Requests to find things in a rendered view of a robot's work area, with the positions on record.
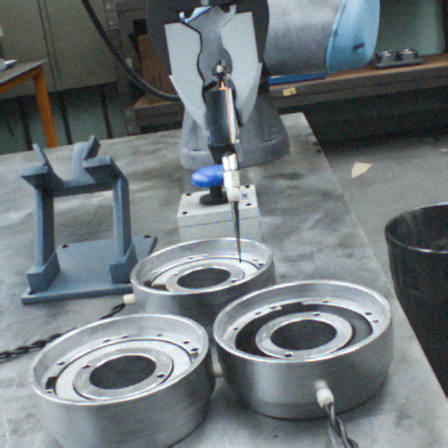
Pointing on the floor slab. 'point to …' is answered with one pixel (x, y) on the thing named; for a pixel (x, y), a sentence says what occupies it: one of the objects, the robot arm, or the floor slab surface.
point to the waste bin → (423, 279)
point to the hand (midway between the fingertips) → (222, 114)
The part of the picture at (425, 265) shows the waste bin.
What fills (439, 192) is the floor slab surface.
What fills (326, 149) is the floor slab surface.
